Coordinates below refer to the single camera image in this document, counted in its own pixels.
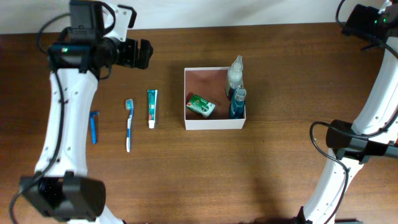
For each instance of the white cardboard box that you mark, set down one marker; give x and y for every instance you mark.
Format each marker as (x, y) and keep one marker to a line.
(208, 83)

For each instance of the blue disposable razor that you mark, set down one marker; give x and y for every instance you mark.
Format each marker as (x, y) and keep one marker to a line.
(93, 126)

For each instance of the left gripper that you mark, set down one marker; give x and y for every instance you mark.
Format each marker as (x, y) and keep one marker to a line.
(132, 47)

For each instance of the green soap packet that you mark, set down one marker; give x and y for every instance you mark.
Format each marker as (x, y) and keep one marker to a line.
(200, 106)

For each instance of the green toothpaste tube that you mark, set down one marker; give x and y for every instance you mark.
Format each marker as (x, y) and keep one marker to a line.
(152, 103)

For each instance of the blue mouthwash bottle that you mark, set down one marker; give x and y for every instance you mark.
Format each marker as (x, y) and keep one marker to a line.
(238, 100)

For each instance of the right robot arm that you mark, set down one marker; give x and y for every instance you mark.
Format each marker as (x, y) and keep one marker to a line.
(374, 132)

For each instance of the clear purple spray bottle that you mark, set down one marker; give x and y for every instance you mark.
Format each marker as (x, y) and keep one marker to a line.
(234, 77)

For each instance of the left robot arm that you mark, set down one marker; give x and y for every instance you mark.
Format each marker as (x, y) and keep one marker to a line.
(95, 39)

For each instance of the blue white toothbrush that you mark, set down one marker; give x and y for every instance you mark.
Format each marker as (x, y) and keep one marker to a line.
(130, 107)

